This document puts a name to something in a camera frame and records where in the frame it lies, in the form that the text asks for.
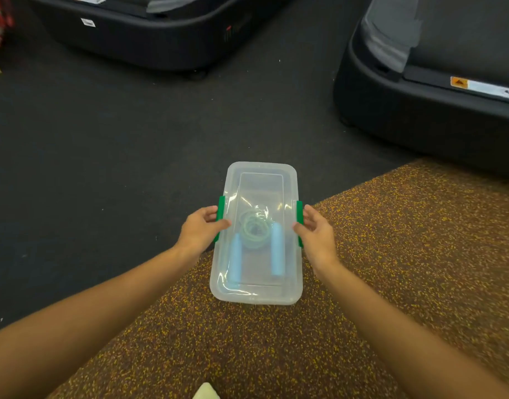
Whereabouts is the person's left hand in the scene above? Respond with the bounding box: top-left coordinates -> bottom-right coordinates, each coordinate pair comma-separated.
173,205 -> 232,257

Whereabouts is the person's right hand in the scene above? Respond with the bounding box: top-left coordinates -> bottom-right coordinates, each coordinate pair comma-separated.
293,204 -> 341,274

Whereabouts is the blue-handled green jump rope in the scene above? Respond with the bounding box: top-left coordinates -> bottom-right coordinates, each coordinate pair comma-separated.
228,209 -> 285,285

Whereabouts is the clear plastic box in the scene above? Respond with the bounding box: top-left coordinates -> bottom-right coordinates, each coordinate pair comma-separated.
209,161 -> 305,306

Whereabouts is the person's right forearm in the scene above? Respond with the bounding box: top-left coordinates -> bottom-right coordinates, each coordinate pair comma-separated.
316,261 -> 509,399

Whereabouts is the person's left forearm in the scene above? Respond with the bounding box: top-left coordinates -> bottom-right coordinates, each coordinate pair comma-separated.
0,244 -> 201,399

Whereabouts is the black treadmill with warning sticker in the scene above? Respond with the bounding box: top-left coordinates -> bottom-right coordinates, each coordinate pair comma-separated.
332,0 -> 509,179

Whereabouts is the pale fabric piece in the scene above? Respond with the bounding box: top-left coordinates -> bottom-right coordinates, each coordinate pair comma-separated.
192,382 -> 221,399

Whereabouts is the black treadmill with red mark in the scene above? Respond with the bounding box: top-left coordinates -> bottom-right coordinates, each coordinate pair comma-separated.
23,0 -> 296,73

